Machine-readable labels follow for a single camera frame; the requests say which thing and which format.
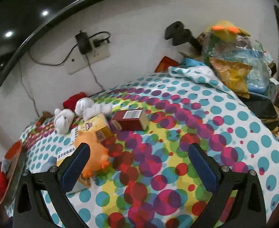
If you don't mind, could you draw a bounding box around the orange plush toy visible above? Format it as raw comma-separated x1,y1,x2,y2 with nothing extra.
74,131,110,179

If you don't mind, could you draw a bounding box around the yellow cartoon medicine box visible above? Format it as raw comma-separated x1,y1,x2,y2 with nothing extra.
78,114,113,142

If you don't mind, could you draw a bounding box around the white sock pair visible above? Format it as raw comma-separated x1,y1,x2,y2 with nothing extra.
75,97,112,121

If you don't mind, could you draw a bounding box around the dark red barcode box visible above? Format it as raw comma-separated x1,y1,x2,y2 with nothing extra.
111,109,149,131

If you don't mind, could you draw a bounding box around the white and yellow box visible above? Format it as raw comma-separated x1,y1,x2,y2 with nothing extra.
56,127,91,195

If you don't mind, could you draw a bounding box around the red round basket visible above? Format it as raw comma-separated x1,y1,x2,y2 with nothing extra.
0,141,27,205

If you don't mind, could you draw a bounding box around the red cloth in basket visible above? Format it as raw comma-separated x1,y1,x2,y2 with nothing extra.
0,171,8,198

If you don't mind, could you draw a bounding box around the colourful polka dot bedsheet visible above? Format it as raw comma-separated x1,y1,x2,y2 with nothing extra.
5,65,279,228

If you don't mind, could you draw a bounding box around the red rolled sock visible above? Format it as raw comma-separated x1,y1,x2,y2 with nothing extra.
63,92,87,111

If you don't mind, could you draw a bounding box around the clear plastic bag of snacks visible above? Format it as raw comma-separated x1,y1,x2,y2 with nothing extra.
202,31,270,99

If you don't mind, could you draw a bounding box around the red envelope packet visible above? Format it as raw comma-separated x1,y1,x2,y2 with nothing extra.
154,56,180,73

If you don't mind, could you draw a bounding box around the yellow crochet duck toy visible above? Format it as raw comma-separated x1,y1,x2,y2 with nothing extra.
210,20,251,43

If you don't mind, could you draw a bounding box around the black power adapter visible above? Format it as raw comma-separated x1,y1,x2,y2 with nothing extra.
75,31,92,55

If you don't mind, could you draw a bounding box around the thin black wall cable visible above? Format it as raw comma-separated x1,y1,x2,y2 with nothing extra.
18,60,41,118

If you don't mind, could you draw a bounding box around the white wall socket plate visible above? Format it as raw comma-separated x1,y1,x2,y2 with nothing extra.
64,43,110,75

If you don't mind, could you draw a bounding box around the black plug with cable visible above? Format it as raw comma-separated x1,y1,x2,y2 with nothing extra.
88,31,111,48

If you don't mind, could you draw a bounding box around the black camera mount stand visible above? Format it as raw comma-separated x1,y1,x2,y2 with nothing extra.
164,21,202,54

